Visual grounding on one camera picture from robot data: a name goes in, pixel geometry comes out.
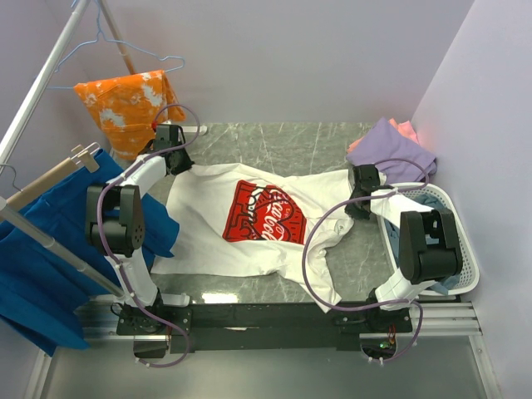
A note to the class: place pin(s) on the metal clothes rack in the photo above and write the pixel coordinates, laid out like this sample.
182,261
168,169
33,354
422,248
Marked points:
29,104

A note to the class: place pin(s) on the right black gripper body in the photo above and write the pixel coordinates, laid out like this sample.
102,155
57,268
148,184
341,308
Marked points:
357,212

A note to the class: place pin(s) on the folded pink t-shirt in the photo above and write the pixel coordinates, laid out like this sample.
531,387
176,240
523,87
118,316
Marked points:
405,129

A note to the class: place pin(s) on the orange white tie-dye garment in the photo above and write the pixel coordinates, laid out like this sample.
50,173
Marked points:
125,107

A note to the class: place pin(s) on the wooden clip hanger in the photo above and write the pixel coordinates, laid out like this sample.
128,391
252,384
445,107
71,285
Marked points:
81,157

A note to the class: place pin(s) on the blue-grey garment in basket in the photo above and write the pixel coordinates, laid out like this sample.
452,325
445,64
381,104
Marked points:
393,236

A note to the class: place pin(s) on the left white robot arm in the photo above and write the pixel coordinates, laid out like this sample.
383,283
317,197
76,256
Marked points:
115,218

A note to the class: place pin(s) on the blue hanging garment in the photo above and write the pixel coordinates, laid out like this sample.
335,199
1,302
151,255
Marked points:
39,291

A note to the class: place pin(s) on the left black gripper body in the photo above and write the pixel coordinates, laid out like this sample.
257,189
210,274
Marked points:
184,161

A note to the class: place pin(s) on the white laundry basket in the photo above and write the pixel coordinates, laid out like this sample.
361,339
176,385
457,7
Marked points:
470,273

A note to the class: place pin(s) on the white Coca-Cola t-shirt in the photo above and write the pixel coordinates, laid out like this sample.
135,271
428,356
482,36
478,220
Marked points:
238,221

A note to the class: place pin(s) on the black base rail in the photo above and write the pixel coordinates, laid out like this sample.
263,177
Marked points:
245,326

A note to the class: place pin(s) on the folded purple t-shirt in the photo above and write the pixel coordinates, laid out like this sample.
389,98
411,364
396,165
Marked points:
399,158

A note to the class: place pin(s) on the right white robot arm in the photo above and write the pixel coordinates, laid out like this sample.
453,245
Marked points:
429,247

